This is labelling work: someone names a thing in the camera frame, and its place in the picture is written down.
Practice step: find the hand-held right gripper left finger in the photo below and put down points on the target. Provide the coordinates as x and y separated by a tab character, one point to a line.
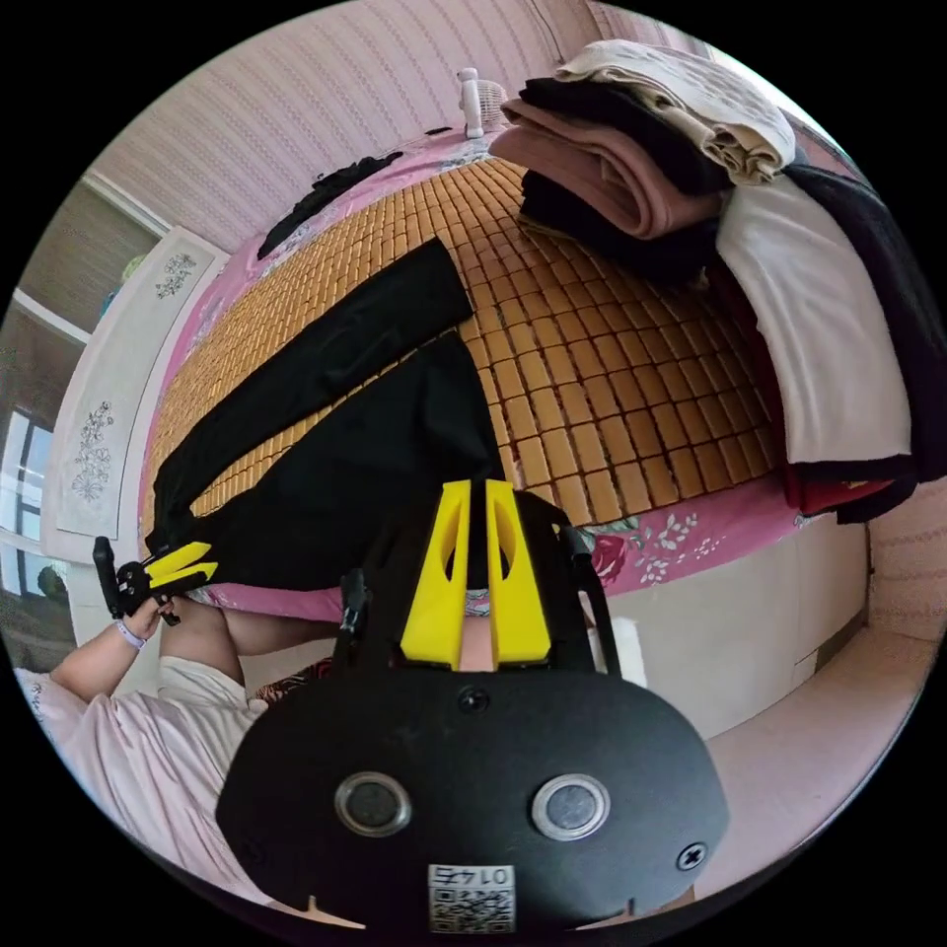
436	592

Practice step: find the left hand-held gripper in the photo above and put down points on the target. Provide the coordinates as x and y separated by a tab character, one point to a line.
137	584

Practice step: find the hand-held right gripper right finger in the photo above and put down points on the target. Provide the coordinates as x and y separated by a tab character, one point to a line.
518	599

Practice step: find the black pants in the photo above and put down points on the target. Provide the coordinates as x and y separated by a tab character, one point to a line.
348	459

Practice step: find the person's left forearm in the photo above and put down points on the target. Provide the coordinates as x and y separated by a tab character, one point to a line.
96	662

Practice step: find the person's left hand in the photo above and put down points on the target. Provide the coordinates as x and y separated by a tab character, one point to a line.
144	623

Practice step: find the window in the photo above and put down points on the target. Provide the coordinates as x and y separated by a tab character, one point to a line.
22	496

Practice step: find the person's body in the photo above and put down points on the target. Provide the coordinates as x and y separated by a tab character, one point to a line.
148	755

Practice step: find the white headboard with flower carving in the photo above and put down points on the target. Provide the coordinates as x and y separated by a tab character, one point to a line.
140	355

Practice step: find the bed with woven mat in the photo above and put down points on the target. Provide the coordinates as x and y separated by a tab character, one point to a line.
592	370

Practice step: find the black garment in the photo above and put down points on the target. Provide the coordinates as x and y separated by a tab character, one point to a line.
325	194

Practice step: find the pile of clothes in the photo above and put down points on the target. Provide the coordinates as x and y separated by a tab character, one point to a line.
806	318

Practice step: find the white fan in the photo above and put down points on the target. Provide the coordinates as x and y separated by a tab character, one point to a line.
473	100

